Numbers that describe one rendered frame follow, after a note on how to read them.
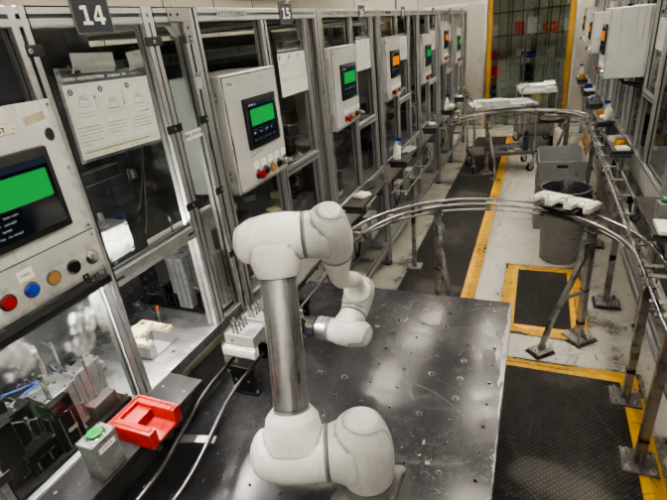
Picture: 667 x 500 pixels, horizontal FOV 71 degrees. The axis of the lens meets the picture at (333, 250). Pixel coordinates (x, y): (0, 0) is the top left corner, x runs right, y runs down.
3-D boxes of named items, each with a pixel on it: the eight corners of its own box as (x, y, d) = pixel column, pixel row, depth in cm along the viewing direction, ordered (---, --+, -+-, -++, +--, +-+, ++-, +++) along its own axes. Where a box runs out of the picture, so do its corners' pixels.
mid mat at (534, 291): (590, 343, 290) (590, 341, 289) (496, 330, 311) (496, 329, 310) (579, 270, 372) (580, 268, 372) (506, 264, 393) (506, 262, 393)
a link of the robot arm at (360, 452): (399, 496, 128) (395, 437, 118) (333, 500, 128) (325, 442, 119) (392, 448, 142) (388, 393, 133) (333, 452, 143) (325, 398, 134)
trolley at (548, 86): (557, 151, 689) (565, 82, 648) (515, 153, 704) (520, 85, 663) (548, 138, 762) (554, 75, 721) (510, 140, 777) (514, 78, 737)
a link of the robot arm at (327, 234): (352, 232, 139) (307, 236, 139) (348, 187, 125) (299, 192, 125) (355, 267, 130) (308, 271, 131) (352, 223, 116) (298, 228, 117)
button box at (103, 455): (105, 481, 120) (90, 448, 116) (83, 473, 123) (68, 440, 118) (128, 457, 127) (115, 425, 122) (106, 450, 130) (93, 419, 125)
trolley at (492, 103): (470, 176, 623) (472, 101, 582) (463, 165, 673) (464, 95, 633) (538, 171, 613) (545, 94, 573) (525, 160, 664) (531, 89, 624)
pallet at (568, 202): (528, 209, 290) (529, 194, 286) (541, 203, 297) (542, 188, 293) (587, 224, 262) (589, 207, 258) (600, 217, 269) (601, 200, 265)
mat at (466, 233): (467, 323, 321) (467, 322, 321) (385, 312, 343) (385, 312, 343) (513, 136, 804) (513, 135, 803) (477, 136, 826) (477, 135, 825)
